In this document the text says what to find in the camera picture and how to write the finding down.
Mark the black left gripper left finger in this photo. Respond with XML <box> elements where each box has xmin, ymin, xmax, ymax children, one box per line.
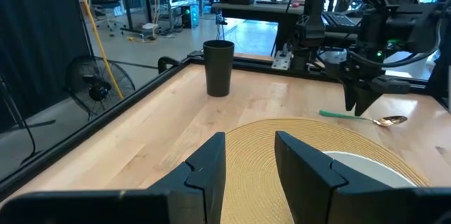
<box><xmin>147</xmin><ymin>131</ymin><xmax>227</xmax><ymax>224</ymax></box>

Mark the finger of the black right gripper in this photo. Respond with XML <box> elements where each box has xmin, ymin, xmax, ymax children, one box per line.
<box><xmin>354</xmin><ymin>85</ymin><xmax>383</xmax><ymax>118</ymax></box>
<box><xmin>342</xmin><ymin>79</ymin><xmax>357</xmax><ymax>112</ymax></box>

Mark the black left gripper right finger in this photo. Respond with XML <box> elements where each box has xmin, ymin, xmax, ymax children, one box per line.
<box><xmin>274</xmin><ymin>131</ymin><xmax>419</xmax><ymax>224</ymax></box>

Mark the gold spoon with green handle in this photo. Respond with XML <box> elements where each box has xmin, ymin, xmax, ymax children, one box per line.
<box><xmin>319</xmin><ymin>110</ymin><xmax>409</xmax><ymax>127</ymax></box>

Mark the white bowl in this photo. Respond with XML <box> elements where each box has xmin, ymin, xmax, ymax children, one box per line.
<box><xmin>322</xmin><ymin>151</ymin><xmax>417</xmax><ymax>189</ymax></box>

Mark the black cup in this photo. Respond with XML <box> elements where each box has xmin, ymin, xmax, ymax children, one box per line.
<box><xmin>202</xmin><ymin>39</ymin><xmax>235</xmax><ymax>98</ymax></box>

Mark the black keyboard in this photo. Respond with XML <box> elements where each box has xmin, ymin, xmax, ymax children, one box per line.
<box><xmin>321</xmin><ymin>11</ymin><xmax>357</xmax><ymax>28</ymax></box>

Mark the round woven tan placemat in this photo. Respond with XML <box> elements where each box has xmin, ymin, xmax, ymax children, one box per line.
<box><xmin>220</xmin><ymin>117</ymin><xmax>431</xmax><ymax>224</ymax></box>

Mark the black floor fan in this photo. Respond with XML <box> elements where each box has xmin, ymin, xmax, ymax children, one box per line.
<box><xmin>65</xmin><ymin>54</ymin><xmax>137</xmax><ymax>122</ymax></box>

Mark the black computer tower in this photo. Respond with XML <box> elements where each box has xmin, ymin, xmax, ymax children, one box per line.
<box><xmin>180</xmin><ymin>4</ymin><xmax>201</xmax><ymax>30</ymax></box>

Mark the black office chair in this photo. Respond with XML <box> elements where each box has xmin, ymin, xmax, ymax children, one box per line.
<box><xmin>80</xmin><ymin>0</ymin><xmax>123</xmax><ymax>37</ymax></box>

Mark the black partition curtain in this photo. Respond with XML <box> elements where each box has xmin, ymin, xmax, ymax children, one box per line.
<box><xmin>0</xmin><ymin>0</ymin><xmax>93</xmax><ymax>132</ymax></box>

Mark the white metal bracket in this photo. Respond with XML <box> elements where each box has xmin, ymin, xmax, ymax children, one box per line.
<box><xmin>271</xmin><ymin>49</ymin><xmax>294</xmax><ymax>71</ymax></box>

